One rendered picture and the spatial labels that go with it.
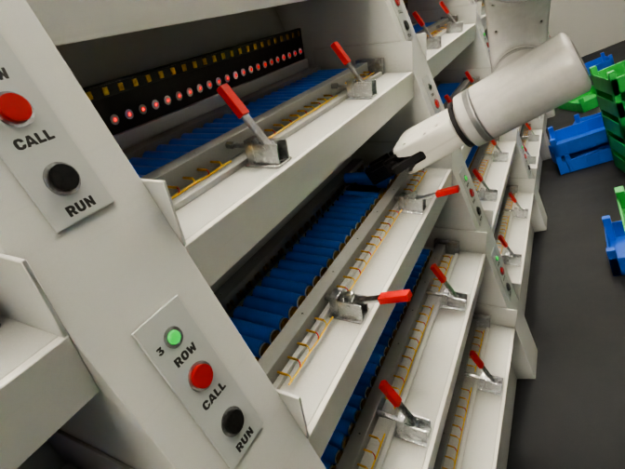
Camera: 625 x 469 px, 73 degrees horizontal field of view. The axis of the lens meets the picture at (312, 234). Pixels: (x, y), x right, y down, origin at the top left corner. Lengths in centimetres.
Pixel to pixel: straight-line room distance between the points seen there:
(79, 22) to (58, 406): 25
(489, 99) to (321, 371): 42
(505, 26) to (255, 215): 48
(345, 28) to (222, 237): 59
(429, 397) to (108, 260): 49
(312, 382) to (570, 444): 68
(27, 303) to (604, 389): 103
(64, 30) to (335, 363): 36
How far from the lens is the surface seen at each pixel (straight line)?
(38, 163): 28
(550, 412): 107
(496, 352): 98
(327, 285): 51
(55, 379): 28
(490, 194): 114
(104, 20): 37
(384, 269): 57
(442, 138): 66
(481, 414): 87
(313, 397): 42
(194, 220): 35
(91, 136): 31
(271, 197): 40
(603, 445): 101
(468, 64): 153
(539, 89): 64
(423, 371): 68
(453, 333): 74
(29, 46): 32
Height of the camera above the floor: 79
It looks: 17 degrees down
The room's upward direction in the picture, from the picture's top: 28 degrees counter-clockwise
